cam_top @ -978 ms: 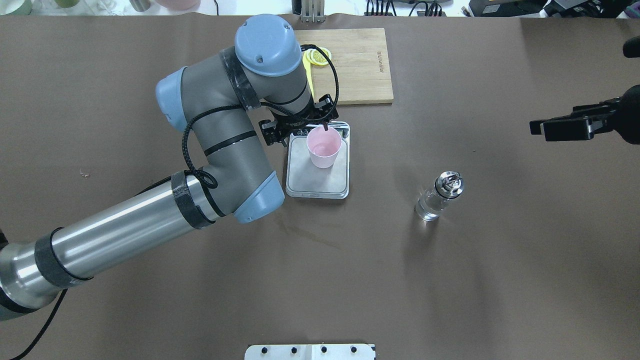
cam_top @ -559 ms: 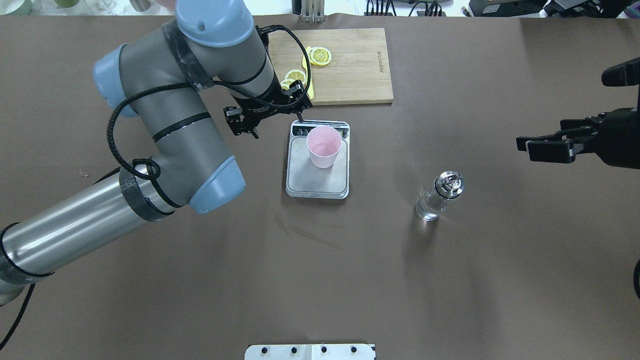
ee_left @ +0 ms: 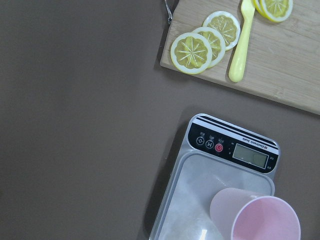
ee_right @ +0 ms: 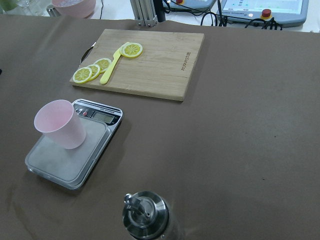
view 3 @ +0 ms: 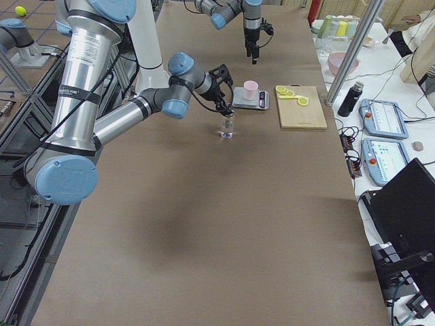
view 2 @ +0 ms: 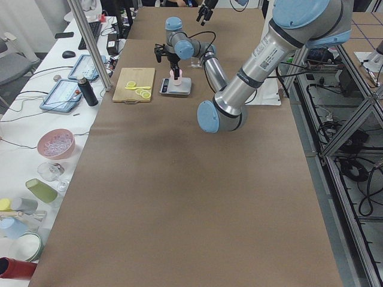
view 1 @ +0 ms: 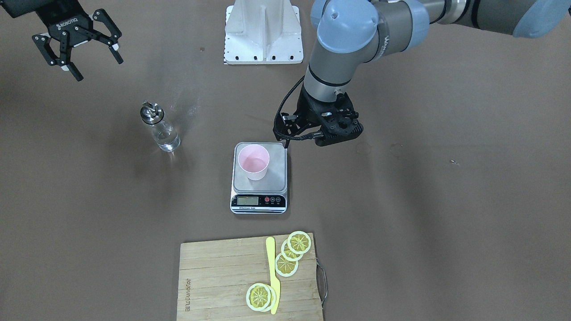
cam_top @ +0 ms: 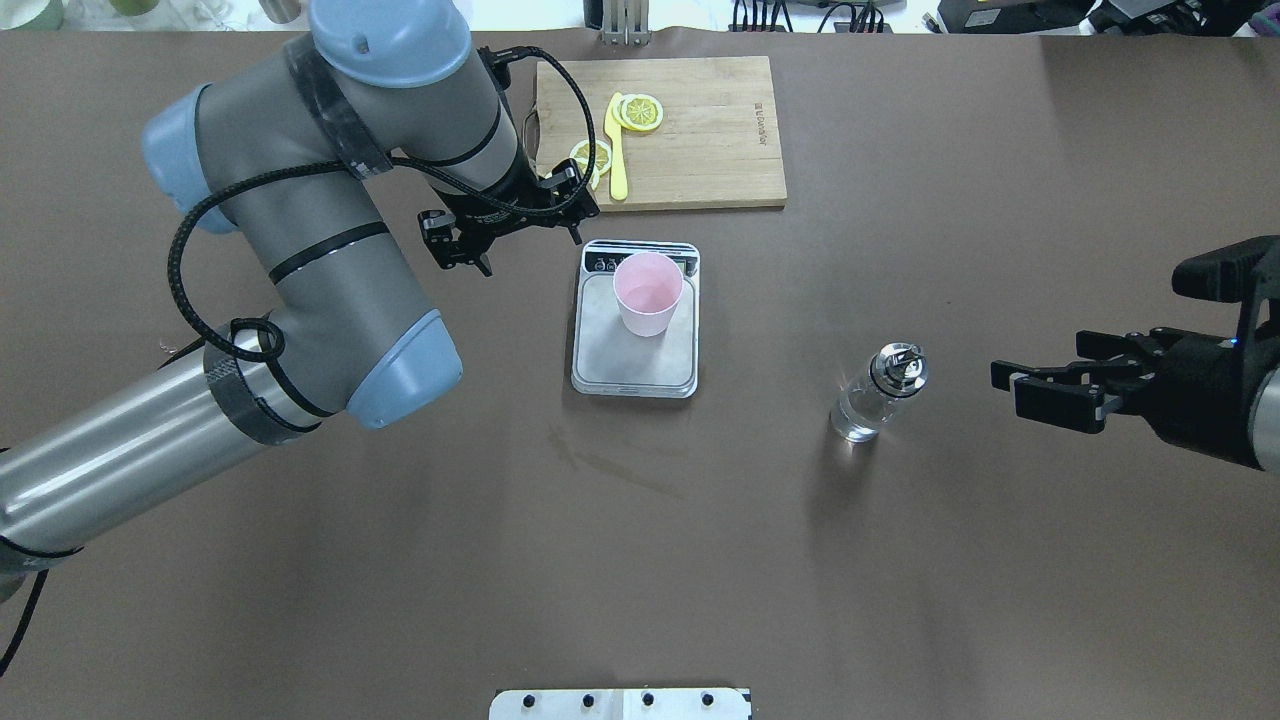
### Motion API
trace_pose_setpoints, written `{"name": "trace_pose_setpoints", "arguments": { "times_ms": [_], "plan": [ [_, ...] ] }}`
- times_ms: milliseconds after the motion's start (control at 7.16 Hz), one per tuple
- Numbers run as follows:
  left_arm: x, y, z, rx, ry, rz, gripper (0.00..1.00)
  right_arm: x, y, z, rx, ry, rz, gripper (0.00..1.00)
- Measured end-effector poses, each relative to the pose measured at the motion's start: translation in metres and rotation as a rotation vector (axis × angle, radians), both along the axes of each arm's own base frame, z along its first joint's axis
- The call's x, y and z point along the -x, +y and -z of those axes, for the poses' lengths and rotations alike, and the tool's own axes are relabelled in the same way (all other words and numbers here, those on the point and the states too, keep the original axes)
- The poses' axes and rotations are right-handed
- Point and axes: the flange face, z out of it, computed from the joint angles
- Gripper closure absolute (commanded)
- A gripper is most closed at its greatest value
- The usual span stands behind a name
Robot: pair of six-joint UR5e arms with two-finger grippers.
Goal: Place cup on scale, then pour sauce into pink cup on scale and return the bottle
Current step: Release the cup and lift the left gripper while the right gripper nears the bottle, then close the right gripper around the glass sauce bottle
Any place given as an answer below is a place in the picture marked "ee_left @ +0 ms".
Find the lemon slice lower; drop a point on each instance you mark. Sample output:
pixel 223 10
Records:
pixel 227 25

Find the lemon slice under pair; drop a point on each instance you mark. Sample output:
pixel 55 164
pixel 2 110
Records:
pixel 258 6

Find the bamboo cutting board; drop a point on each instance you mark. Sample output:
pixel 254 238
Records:
pixel 283 59

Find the pink plastic cup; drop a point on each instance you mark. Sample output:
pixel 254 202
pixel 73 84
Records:
pixel 244 215

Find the digital kitchen scale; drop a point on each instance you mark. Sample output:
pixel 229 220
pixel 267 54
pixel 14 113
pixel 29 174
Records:
pixel 214 155

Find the yellow plastic knife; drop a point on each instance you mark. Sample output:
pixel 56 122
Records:
pixel 238 63

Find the lemon slice top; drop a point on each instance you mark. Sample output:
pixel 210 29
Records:
pixel 191 53

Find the lemon slice middle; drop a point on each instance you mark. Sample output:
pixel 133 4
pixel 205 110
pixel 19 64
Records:
pixel 216 41

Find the lemon slice front pair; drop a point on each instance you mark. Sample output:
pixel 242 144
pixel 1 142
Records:
pixel 277 10

